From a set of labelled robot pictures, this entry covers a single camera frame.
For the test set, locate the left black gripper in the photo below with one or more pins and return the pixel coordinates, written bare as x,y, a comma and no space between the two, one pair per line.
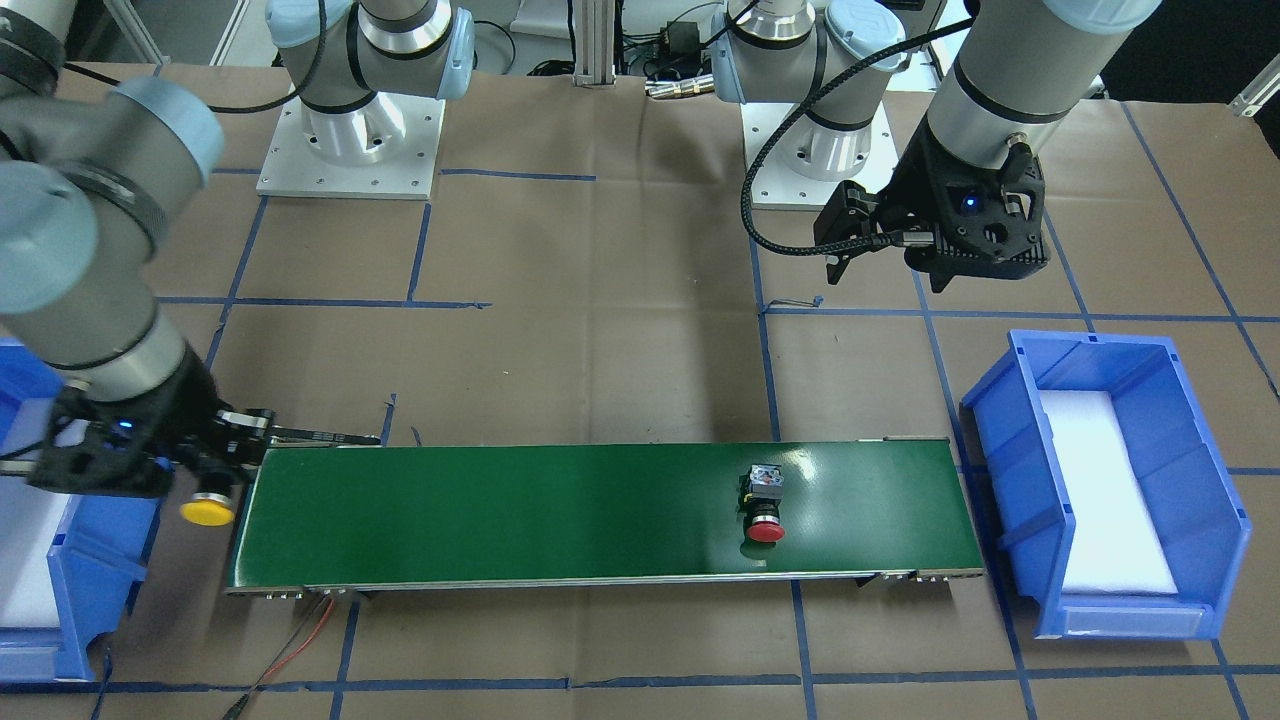
912,187

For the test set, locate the aluminium frame post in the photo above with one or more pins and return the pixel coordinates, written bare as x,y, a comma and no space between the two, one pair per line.
595,32

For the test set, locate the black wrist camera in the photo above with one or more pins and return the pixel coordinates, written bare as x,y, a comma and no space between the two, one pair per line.
112,457
985,223

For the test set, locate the white foam pad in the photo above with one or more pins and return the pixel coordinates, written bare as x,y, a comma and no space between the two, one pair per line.
1115,548
30,518

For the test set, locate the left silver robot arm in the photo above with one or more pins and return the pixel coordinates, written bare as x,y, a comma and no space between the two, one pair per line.
1022,67

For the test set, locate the red push button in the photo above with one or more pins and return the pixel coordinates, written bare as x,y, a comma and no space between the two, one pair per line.
760,495

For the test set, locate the yellow push button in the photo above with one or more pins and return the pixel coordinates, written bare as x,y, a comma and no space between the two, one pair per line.
210,506

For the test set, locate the blue plastic bin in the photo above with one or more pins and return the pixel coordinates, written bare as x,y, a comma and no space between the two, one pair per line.
98,558
1199,517

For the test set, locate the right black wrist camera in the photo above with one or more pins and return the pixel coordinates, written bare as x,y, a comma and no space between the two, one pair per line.
112,457

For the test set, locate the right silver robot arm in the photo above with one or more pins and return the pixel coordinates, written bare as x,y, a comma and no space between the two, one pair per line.
91,189

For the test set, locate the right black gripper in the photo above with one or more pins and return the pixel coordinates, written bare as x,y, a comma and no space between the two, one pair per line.
186,412

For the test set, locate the green conveyor belt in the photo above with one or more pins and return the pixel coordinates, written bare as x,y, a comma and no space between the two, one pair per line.
419,518

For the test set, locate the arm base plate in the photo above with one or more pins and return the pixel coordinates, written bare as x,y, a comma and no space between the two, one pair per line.
803,169
386,150

